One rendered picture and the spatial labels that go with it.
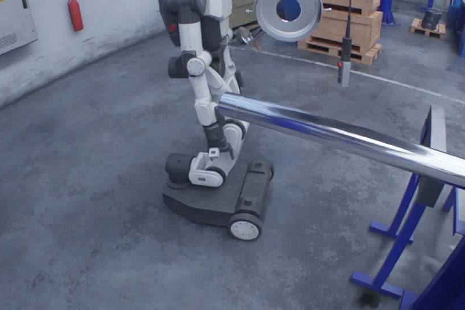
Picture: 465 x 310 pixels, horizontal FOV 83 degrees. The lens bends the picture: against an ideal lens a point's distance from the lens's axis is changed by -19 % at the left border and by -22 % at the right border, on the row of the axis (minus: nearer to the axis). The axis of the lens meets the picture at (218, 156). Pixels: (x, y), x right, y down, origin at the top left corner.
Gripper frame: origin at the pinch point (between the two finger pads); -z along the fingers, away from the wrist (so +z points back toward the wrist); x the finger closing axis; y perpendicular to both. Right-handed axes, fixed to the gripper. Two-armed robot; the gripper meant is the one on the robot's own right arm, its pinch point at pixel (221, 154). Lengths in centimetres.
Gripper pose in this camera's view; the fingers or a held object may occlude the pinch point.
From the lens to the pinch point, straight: 160.4
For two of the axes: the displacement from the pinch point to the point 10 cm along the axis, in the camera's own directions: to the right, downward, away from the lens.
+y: 2.5, -5.9, 7.7
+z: -2.5, -8.1, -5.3
